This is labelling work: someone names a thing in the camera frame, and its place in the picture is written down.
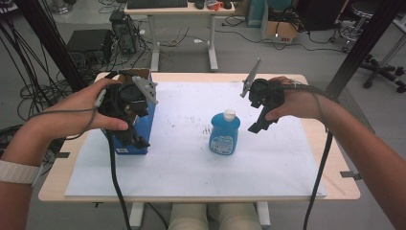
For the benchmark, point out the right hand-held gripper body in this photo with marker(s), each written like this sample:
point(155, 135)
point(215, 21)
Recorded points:
point(266, 94)

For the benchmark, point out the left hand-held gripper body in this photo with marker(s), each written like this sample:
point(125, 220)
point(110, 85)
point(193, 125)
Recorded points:
point(140, 96)

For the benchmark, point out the blue cardboard box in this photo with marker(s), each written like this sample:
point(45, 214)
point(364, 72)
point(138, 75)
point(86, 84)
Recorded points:
point(143, 127)

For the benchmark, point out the blue bottle with white cap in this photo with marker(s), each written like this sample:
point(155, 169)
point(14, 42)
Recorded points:
point(223, 137)

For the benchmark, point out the person's right hand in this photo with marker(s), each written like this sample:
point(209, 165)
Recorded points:
point(300, 102)

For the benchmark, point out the person's left hand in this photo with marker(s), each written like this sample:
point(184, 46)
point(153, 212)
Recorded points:
point(76, 111)

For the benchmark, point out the black computer tower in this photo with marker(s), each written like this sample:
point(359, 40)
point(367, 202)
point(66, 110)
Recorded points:
point(126, 32)

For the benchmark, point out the brown cardboard box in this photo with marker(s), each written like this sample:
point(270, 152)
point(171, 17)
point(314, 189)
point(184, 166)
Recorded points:
point(281, 30)

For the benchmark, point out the black equipment case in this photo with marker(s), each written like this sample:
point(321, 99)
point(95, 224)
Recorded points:
point(89, 41)

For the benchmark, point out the black tape strip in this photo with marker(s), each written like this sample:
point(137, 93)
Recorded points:
point(350, 175)
point(63, 155)

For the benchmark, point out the black keyboard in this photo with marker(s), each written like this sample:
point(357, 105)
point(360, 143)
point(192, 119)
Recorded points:
point(156, 4)

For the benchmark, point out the white desk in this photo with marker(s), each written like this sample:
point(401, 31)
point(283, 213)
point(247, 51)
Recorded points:
point(178, 10)

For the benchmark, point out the person's right leg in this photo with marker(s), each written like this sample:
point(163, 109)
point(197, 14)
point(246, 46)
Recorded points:
point(242, 218)

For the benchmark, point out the person's leg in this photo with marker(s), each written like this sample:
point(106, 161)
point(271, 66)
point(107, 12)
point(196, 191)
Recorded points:
point(188, 218)
point(242, 218)

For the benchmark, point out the person's left leg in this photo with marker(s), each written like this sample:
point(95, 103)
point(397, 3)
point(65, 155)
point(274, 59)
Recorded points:
point(188, 218)

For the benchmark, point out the orange small object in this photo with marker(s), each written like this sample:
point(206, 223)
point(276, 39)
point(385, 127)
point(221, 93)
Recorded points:
point(214, 5)

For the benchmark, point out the black computer mouse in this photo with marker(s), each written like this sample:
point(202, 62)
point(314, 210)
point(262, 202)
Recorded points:
point(199, 4)

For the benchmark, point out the black chair base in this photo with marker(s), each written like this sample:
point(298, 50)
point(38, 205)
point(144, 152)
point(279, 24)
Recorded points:
point(383, 72)

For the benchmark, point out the chrome stool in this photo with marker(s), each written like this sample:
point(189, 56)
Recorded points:
point(360, 19)

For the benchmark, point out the white wristband watch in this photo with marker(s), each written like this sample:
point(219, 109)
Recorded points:
point(16, 172)

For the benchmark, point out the black metal stand post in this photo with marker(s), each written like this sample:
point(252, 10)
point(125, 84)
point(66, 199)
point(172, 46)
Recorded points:
point(367, 41)
point(51, 41)

